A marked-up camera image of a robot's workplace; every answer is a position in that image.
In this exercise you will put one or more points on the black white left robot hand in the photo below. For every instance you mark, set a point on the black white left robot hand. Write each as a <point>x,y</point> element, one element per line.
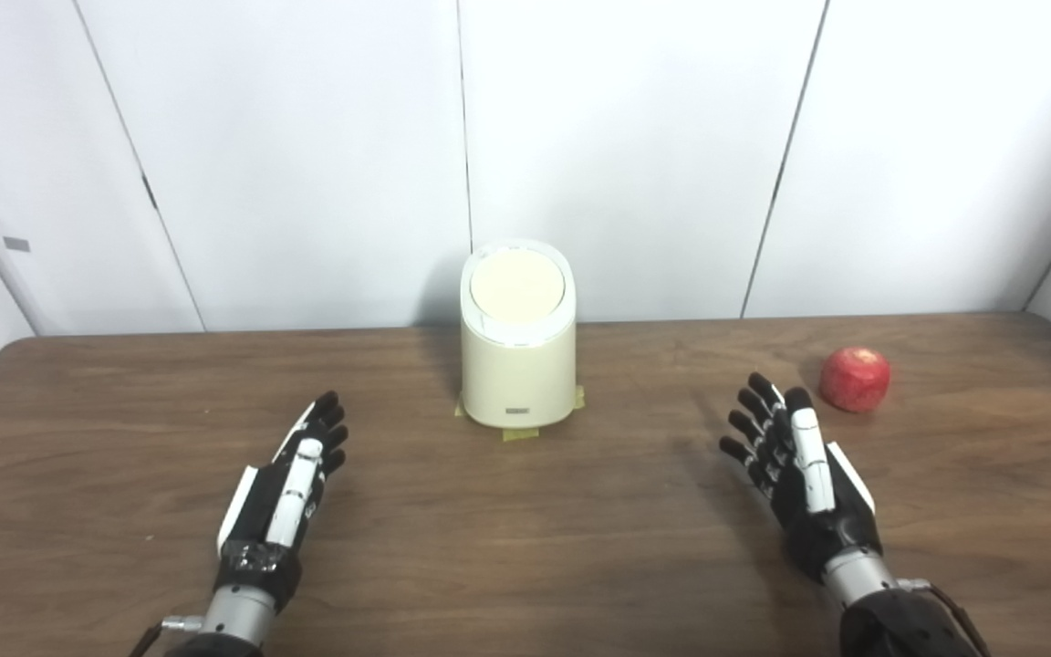
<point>261,511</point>

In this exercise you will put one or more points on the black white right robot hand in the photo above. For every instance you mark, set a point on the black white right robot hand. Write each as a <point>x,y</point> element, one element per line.
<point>808,493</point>

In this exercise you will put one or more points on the red apple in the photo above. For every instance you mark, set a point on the red apple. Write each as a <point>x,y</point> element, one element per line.
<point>855,380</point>

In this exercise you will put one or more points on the cream round bin lid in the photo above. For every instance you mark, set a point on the cream round bin lid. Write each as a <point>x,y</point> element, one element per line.
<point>517,285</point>

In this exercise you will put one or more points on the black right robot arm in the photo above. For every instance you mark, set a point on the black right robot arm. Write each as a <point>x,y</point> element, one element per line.
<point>900,630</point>

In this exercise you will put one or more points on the cream-colored bin body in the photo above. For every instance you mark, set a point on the cream-colored bin body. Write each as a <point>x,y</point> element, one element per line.
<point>516,374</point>

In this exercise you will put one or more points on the yellow tape piece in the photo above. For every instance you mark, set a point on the yellow tape piece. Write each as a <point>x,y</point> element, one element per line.
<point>579,397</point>
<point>520,434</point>
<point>459,407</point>

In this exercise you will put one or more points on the gray wall label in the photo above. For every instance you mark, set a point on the gray wall label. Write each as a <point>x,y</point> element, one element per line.
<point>16,245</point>

